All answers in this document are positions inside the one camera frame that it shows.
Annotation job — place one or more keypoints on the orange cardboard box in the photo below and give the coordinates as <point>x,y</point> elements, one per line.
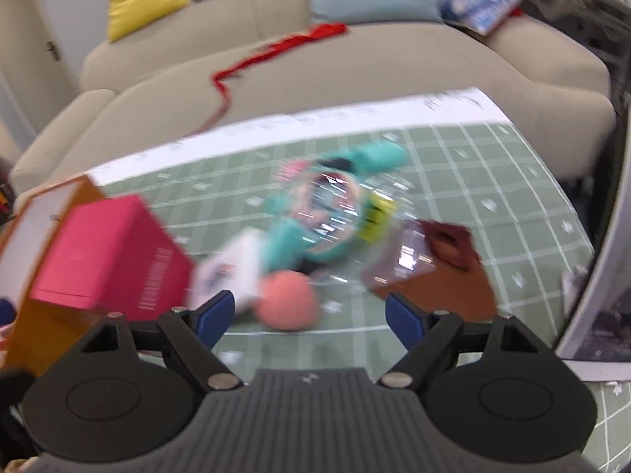
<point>44,335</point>

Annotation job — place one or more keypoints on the pink round sponge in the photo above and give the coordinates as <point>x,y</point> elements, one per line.
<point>288,300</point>

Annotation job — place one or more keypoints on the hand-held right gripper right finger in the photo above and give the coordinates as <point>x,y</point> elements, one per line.
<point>404,315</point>

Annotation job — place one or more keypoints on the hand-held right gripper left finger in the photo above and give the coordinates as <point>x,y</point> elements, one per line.
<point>214,313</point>

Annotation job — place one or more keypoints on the clear plastic bag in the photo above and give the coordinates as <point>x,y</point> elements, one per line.
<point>404,256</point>

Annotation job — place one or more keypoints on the anime print pillow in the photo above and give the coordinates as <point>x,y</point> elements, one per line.
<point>488,0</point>

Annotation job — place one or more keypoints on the dark shelf rack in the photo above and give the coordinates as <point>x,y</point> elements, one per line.
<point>3,197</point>

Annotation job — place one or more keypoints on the tablet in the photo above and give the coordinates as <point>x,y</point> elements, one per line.
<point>606,281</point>

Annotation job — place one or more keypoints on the red ribbon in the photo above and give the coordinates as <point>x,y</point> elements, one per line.
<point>325,30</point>

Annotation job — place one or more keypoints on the red lid clear box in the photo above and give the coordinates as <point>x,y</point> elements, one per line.
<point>108,251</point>

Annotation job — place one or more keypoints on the white door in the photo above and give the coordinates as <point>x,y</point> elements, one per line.
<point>64,10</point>

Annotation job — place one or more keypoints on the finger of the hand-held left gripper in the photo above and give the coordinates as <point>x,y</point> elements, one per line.
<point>5,313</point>

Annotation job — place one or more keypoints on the white packet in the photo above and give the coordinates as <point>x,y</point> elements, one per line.
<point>231,266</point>

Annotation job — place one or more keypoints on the teal plush doll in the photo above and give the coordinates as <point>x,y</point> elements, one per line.
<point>335,207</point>

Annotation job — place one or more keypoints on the green checked tablecloth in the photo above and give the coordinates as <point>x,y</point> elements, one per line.
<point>468,167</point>

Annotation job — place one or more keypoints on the beige sofa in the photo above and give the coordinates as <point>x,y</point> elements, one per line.
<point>345,79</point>

